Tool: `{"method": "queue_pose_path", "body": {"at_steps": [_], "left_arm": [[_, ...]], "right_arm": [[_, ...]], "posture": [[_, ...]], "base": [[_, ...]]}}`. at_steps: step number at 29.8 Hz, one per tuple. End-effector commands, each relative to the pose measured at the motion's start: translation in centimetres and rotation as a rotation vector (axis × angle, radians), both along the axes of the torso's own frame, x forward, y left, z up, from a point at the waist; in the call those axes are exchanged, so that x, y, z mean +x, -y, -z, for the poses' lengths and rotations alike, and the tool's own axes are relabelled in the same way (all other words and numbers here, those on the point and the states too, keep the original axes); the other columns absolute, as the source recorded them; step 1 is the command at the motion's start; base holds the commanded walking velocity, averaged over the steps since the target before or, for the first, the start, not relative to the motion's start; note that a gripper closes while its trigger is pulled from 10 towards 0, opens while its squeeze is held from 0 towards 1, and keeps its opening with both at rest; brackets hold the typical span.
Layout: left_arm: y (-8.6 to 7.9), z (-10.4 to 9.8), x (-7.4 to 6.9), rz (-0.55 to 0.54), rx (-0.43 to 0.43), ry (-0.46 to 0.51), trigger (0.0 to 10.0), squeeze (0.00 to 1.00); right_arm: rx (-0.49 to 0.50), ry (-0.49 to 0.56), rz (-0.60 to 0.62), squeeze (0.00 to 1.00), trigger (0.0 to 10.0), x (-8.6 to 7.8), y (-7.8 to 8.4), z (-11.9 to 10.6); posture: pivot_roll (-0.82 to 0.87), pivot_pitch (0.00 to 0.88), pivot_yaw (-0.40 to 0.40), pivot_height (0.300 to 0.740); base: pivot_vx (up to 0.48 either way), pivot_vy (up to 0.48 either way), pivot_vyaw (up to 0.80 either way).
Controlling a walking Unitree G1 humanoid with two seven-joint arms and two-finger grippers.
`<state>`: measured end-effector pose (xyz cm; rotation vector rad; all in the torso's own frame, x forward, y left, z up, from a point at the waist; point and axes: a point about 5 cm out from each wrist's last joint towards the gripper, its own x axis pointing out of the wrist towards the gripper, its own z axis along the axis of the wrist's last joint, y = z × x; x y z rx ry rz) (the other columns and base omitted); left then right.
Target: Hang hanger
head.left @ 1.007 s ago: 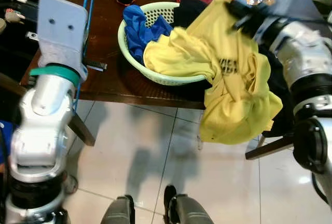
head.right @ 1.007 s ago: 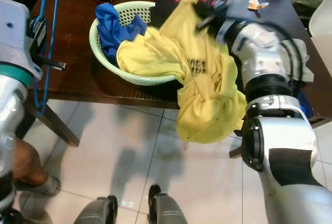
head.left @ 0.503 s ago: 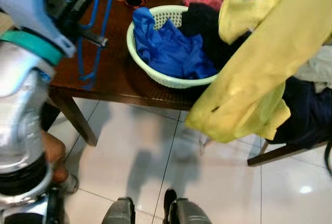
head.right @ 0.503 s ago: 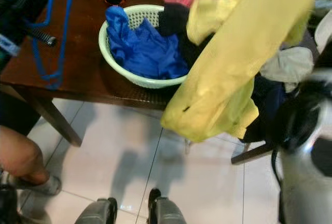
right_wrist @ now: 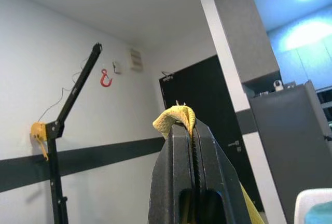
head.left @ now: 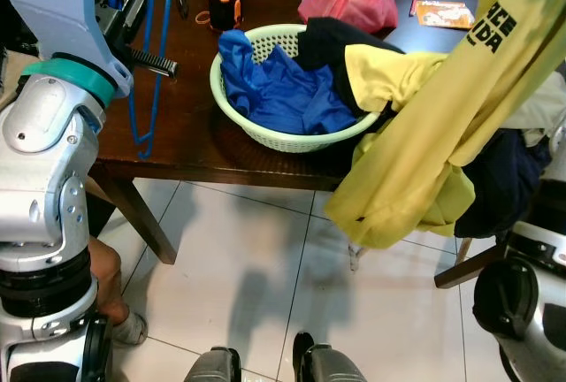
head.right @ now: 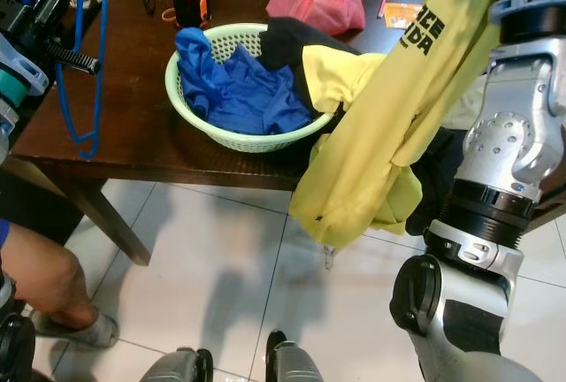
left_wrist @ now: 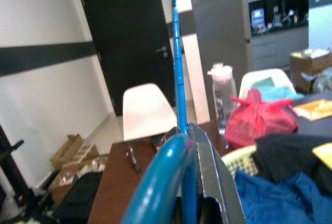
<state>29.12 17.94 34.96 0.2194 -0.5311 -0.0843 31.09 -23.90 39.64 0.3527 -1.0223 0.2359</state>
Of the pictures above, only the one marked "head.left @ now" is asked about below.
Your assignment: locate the blue plastic hanger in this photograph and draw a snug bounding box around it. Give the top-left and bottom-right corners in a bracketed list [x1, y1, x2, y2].
[100, 0, 180, 161]

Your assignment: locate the yellow shirt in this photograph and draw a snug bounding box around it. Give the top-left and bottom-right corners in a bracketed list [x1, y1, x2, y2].
[325, 0, 566, 251]

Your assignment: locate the orange black tape measure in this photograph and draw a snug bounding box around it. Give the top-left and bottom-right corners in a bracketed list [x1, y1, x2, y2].
[205, 0, 245, 32]

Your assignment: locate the dark brown wooden table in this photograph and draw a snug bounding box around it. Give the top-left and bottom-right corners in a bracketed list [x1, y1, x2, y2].
[87, 0, 566, 291]

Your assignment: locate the orange printed packet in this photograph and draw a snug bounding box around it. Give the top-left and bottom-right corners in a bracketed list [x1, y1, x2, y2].
[413, 0, 477, 30]

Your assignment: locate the plain black garment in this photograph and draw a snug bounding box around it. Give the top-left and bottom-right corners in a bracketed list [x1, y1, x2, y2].
[295, 18, 405, 119]

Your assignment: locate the light green plastic basket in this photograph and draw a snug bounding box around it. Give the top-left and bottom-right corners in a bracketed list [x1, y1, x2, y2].
[209, 24, 392, 154]

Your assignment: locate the navy blue garment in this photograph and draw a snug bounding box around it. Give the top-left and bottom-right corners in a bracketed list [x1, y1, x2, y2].
[454, 128, 555, 241]

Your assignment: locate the person in blue shorts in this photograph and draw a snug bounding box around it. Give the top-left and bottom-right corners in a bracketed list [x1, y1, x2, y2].
[87, 234, 149, 348]

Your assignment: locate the grey slipper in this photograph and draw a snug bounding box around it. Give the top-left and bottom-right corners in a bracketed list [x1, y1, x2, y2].
[108, 309, 149, 348]

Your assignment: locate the grey robot left leg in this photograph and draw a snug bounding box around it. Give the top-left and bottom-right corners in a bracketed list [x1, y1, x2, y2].
[184, 347, 242, 382]

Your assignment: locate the grey robot leg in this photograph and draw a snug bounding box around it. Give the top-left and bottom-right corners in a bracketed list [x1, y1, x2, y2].
[184, 347, 242, 382]
[291, 332, 370, 382]

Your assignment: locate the grey robot right leg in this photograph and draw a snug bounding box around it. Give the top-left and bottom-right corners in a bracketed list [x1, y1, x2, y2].
[291, 332, 370, 382]

